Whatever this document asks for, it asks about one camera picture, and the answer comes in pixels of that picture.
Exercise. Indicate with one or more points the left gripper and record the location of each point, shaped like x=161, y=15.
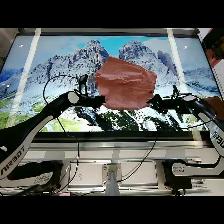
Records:
x=94, y=101

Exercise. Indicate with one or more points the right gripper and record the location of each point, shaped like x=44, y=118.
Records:
x=159, y=103

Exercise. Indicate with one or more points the pink garment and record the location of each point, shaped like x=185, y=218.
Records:
x=126, y=83

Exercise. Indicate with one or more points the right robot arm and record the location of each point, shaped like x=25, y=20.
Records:
x=213, y=126

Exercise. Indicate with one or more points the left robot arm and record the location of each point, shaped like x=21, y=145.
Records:
x=23, y=133

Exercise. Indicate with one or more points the brown garment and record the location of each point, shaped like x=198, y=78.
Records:
x=216, y=106

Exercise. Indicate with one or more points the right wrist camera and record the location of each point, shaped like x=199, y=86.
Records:
x=175, y=91

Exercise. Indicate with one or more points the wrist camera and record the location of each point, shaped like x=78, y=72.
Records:
x=83, y=83
x=175, y=91

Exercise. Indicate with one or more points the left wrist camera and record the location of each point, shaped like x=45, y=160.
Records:
x=83, y=83

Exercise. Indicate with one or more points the silver frame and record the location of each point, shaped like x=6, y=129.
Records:
x=113, y=166

